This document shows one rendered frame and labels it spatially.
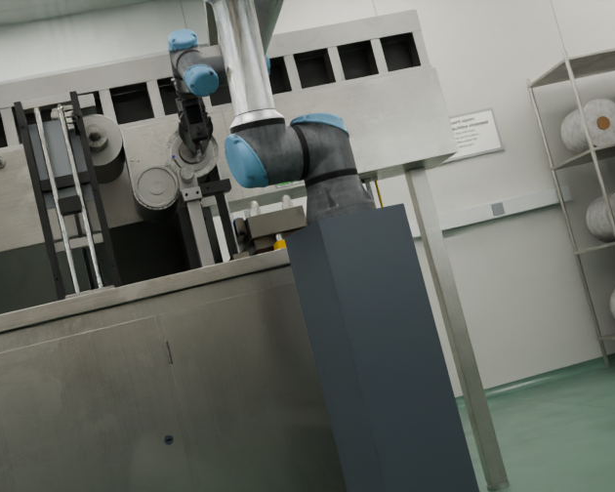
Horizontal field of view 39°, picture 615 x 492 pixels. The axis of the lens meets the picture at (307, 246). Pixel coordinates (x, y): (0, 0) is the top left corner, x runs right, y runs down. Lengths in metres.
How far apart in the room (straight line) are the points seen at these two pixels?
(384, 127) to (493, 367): 2.79
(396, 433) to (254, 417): 0.50
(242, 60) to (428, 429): 0.83
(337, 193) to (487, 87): 3.98
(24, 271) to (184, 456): 0.90
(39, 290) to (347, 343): 1.28
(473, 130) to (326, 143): 3.81
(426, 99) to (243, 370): 1.27
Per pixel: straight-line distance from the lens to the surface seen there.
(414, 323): 1.78
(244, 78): 1.80
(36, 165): 2.38
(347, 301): 1.72
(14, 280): 2.77
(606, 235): 5.43
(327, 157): 1.82
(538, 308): 5.57
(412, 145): 2.93
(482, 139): 5.59
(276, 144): 1.78
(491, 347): 5.44
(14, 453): 2.16
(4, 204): 2.80
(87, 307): 2.11
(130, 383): 2.13
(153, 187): 2.44
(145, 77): 2.87
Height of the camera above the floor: 0.71
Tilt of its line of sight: 5 degrees up
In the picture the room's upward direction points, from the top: 14 degrees counter-clockwise
